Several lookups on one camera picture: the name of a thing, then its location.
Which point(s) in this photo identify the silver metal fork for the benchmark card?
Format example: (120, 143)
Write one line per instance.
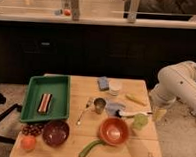
(88, 104)

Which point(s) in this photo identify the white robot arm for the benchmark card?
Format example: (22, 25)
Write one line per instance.
(176, 81)

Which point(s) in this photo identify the green plastic tray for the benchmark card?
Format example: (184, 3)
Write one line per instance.
(58, 87)

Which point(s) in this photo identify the blue sponge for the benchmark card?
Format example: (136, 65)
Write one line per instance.
(103, 83)

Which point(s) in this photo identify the white small container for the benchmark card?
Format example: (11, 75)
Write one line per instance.
(114, 87)

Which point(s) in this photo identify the small metal cup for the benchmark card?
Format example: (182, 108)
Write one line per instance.
(99, 104)

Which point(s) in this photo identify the blue cloth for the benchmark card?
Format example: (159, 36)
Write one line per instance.
(113, 108)

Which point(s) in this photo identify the striped rectangular block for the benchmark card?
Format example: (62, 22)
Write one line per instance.
(44, 103)

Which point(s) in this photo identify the light green cup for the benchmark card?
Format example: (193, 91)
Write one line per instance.
(140, 121)

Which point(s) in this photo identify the dark purple bowl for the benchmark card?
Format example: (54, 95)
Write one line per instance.
(55, 133)

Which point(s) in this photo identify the red small object on counter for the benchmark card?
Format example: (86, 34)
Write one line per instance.
(67, 12)

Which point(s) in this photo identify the bunch of dark grapes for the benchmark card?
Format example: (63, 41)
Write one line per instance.
(32, 129)

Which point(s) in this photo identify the orange fruit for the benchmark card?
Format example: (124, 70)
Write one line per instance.
(28, 143)

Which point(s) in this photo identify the black tripod legs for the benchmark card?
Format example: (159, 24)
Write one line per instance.
(18, 108)

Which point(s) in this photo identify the white handled brush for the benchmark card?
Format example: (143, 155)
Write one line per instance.
(124, 114)

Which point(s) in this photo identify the orange pan green handle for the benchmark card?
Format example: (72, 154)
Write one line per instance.
(112, 131)

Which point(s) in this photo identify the wooden post right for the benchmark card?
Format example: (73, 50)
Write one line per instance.
(134, 5)

